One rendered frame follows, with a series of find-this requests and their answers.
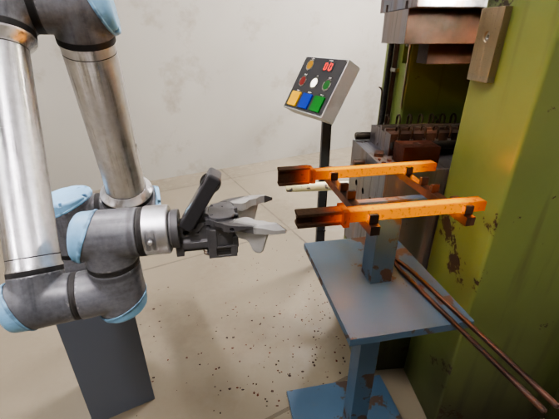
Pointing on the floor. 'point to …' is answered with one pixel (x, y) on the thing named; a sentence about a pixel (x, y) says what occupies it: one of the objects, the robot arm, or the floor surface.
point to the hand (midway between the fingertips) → (279, 209)
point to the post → (322, 167)
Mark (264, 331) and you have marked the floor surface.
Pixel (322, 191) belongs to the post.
